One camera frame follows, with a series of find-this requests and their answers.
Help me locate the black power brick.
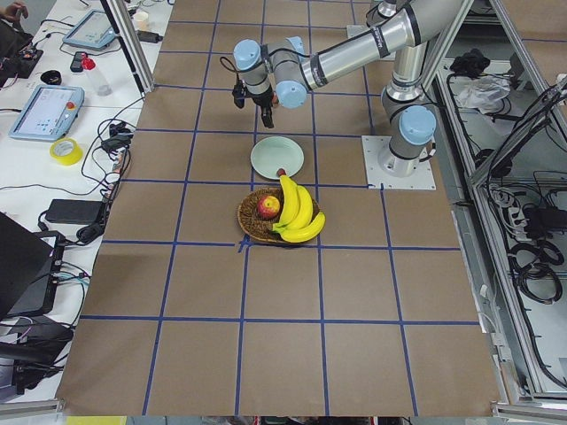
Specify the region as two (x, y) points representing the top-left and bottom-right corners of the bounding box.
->
(45, 199), (104, 225)

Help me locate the red apple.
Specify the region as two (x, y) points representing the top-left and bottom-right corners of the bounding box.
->
(256, 195), (281, 220)

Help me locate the clear plastic bottle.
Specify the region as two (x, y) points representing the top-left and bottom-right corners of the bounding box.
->
(81, 54), (112, 97)

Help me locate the yellow banana bunch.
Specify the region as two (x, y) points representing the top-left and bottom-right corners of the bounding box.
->
(272, 174), (326, 243)

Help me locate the aluminium frame post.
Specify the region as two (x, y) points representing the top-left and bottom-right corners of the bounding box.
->
(100, 0), (155, 95)

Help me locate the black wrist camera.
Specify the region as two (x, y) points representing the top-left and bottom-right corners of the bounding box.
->
(232, 81), (246, 109)

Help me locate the yellow tape roll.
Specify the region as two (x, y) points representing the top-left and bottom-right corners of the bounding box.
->
(50, 137), (83, 166)

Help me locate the black laptop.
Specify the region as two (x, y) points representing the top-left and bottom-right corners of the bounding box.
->
(1, 214), (64, 319)

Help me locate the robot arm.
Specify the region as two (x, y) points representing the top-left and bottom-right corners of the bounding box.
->
(232, 1), (462, 177)

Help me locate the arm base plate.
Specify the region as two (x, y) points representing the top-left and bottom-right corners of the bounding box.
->
(361, 135), (436, 190)

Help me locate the paper cup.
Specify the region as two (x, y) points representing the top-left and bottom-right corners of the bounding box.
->
(133, 11), (150, 31)

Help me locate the far teach pendant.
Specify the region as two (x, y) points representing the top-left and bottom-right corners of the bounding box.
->
(63, 10), (116, 50)

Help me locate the near teach pendant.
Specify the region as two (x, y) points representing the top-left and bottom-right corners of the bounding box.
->
(8, 85), (85, 142)

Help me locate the wicker basket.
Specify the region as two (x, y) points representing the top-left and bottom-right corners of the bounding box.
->
(237, 188), (322, 244)

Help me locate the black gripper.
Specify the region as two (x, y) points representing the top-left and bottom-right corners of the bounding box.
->
(247, 87), (276, 128)

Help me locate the teach pendant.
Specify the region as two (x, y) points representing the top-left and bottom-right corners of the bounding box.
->
(63, 10), (116, 50)
(8, 85), (85, 142)

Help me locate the light green plate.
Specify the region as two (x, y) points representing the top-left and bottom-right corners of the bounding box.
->
(250, 136), (304, 180)

